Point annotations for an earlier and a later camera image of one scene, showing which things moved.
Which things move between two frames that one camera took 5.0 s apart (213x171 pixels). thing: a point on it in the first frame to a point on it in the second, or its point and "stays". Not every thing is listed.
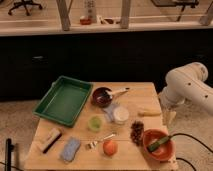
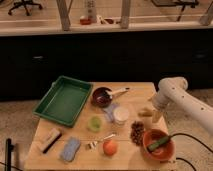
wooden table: x=120 y=127 stays
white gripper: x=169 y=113 to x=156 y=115
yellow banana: x=152 y=111 stays
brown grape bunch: x=137 y=132 stays
